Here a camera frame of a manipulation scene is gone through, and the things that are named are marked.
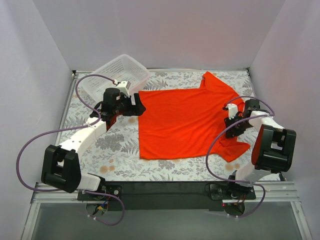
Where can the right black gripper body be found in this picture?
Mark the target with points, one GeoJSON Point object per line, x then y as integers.
{"type": "Point", "coordinates": [233, 127]}

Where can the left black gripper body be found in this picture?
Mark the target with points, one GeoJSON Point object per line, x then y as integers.
{"type": "Point", "coordinates": [132, 106]}

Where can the orange t-shirt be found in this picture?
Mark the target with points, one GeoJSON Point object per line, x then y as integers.
{"type": "Point", "coordinates": [182, 123]}

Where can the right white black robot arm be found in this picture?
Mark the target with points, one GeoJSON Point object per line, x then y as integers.
{"type": "Point", "coordinates": [273, 149]}

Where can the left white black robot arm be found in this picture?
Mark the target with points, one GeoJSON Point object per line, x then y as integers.
{"type": "Point", "coordinates": [61, 165]}

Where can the white plastic basket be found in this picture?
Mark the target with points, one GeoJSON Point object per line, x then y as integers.
{"type": "Point", "coordinates": [121, 68]}

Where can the floral patterned table mat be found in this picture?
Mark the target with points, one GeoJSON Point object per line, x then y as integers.
{"type": "Point", "coordinates": [115, 155]}

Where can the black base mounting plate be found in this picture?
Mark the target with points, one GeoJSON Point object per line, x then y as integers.
{"type": "Point", "coordinates": [164, 195]}

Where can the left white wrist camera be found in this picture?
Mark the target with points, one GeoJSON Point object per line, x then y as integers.
{"type": "Point", "coordinates": [123, 87]}

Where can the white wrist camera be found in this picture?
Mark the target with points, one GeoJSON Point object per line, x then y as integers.
{"type": "Point", "coordinates": [232, 110]}
{"type": "Point", "coordinates": [123, 87]}

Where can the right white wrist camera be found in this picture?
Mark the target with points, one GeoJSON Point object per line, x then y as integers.
{"type": "Point", "coordinates": [232, 110]}

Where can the aluminium frame rail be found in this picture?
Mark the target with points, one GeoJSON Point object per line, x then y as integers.
{"type": "Point", "coordinates": [169, 211]}

